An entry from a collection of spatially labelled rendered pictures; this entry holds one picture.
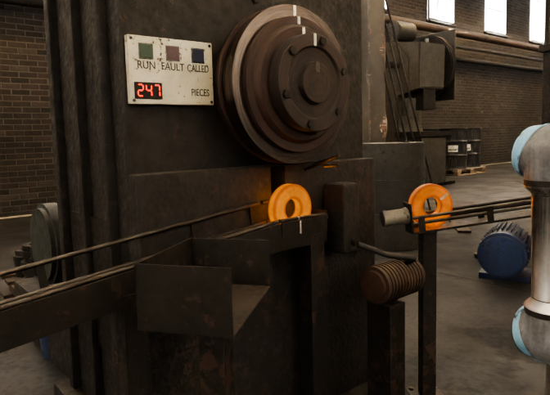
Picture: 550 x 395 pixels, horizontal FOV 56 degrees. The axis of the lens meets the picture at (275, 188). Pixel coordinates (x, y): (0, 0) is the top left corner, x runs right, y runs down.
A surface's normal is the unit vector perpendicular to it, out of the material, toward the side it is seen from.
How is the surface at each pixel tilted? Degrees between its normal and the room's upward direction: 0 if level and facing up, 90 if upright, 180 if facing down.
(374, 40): 90
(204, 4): 90
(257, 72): 81
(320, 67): 90
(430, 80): 92
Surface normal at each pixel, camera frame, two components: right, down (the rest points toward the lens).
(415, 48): -0.83, 0.08
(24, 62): 0.64, 0.06
